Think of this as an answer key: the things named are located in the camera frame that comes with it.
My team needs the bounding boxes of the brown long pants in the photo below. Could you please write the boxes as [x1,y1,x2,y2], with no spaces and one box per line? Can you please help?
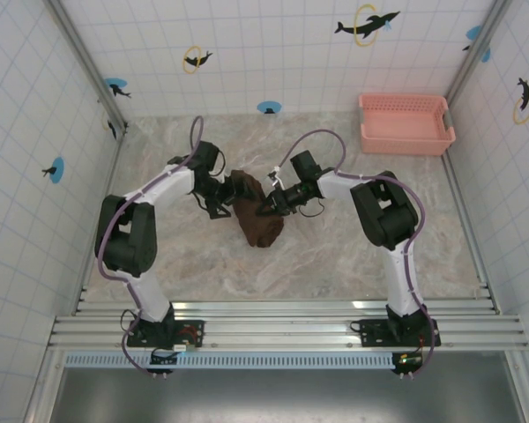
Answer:
[229,168,287,249]

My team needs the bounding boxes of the pink plastic basket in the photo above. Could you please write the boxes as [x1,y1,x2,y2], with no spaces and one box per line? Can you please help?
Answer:
[358,93,458,156]

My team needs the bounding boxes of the blue oval shark sticker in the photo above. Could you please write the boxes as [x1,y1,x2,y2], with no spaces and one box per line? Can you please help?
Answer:
[102,77,133,100]

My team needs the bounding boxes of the blue circle seal sticker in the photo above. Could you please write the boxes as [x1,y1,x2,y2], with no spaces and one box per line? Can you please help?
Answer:
[41,156,66,184]

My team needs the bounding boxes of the blue patch sticker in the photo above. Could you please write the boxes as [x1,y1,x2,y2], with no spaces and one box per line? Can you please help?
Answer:
[462,24,492,63]

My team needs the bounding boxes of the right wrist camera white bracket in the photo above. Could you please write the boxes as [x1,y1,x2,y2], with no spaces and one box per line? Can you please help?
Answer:
[266,166,287,189]

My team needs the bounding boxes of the yellow ring animal sticker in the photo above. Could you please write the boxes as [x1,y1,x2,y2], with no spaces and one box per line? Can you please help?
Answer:
[101,111,118,142]

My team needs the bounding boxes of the aluminium rail beam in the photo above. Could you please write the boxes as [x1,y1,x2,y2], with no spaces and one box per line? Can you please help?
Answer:
[47,301,529,353]

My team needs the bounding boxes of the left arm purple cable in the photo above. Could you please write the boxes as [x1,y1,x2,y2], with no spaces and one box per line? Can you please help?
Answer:
[95,115,205,376]

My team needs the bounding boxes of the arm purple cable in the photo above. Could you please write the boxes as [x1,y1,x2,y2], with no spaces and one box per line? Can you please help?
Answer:
[95,115,205,376]
[275,129,436,378]

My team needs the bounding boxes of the small dolphin ring sticker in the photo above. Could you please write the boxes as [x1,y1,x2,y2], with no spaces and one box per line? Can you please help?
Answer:
[183,44,214,75]

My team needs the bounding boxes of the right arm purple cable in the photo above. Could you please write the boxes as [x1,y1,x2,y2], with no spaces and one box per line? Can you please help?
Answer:
[275,129,436,378]

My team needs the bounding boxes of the white slotted cable duct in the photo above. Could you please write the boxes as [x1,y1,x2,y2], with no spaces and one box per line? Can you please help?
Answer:
[63,351,406,369]

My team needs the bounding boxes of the aluminium side rail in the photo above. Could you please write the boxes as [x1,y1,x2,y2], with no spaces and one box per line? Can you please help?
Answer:
[440,153,500,316]
[72,127,129,316]

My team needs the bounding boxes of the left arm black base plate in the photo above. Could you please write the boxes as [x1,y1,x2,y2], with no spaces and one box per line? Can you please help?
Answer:
[127,317,207,350]

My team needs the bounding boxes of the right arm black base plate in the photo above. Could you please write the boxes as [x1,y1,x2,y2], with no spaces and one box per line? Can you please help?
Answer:
[350,316,442,350]

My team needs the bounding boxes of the aluminium frame post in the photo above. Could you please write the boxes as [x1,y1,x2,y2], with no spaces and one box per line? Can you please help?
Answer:
[25,350,68,423]
[443,0,513,115]
[505,350,529,423]
[47,0,129,136]

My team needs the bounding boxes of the large dolphin ring sticker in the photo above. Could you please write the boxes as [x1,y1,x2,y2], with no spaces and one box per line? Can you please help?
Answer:
[333,3,402,48]

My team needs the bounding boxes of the black otter ring sticker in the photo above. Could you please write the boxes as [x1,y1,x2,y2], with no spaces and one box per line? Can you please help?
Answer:
[511,77,529,126]

